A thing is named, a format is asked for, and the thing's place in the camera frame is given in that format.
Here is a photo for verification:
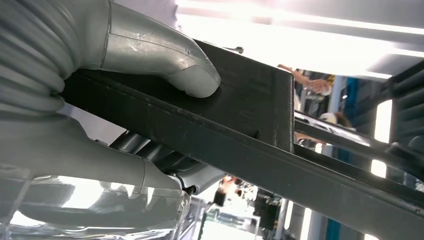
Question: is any person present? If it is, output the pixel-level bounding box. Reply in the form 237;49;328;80
277;63;353;147

